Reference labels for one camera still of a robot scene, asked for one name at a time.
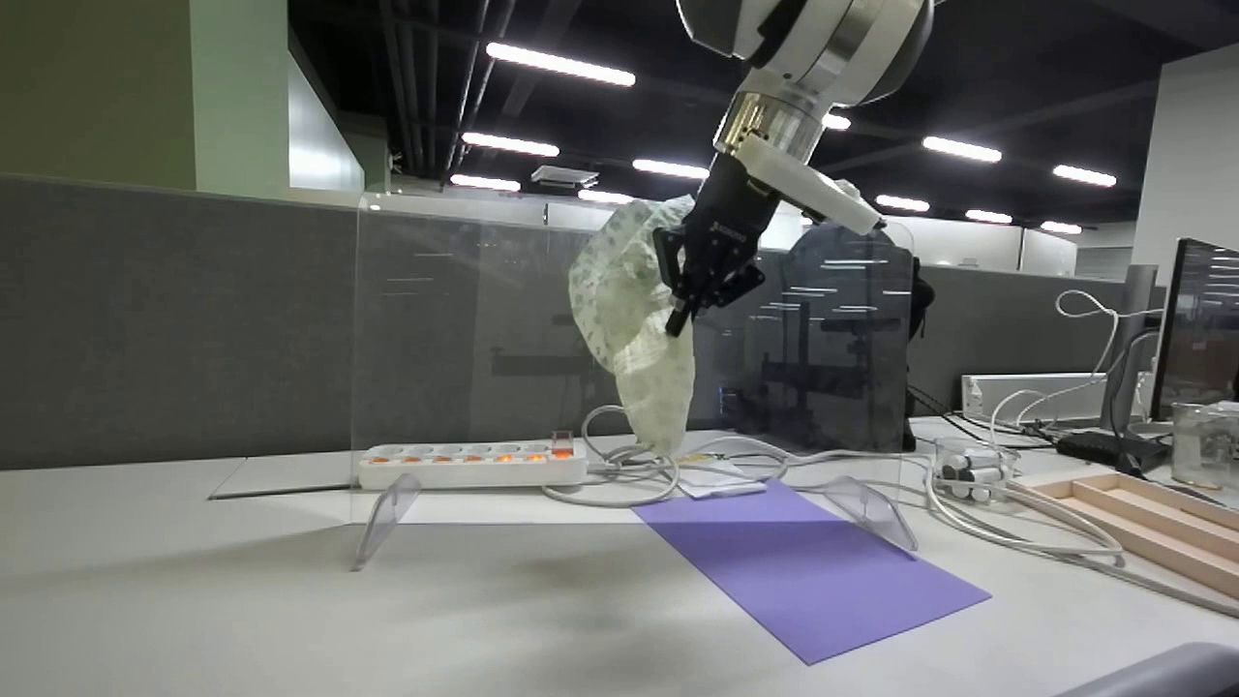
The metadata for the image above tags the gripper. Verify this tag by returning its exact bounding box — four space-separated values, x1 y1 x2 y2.
652 155 781 339

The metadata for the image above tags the white patterned cloth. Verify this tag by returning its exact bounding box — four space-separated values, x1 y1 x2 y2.
568 196 699 457

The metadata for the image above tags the clear acrylic screen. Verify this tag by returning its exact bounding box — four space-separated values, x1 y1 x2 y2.
350 189 920 572

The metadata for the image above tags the small white paper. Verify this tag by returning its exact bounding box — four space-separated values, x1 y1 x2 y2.
677 453 768 500

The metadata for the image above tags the purple paper sheet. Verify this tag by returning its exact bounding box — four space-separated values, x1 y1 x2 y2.
634 481 993 667

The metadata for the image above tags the white power strip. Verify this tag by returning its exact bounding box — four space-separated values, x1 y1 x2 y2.
358 439 589 491

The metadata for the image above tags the clear plastic container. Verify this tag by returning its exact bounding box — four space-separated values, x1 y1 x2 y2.
933 437 1019 503

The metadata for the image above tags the long white box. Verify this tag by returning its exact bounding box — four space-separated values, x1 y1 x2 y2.
960 372 1110 425

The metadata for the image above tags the black flat device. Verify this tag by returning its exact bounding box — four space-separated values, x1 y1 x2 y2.
1056 430 1169 476

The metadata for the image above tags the wooden tray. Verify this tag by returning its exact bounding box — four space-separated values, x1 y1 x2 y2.
1030 471 1239 601

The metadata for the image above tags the monitor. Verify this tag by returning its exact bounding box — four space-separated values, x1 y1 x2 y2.
1150 238 1239 423

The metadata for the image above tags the glass jar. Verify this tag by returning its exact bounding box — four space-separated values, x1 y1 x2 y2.
1170 401 1239 491

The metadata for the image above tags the grey office partition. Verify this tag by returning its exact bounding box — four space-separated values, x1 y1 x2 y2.
0 173 1167 472

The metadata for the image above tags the grey rounded object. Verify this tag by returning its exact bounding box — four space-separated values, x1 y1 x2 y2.
1049 641 1239 697

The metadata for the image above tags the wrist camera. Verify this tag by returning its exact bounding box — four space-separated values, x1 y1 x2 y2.
738 134 887 235

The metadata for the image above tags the black cable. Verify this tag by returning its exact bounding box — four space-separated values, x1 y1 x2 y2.
908 385 1066 448

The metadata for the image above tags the white cable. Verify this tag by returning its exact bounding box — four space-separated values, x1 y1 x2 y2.
540 405 1130 568
987 288 1164 448

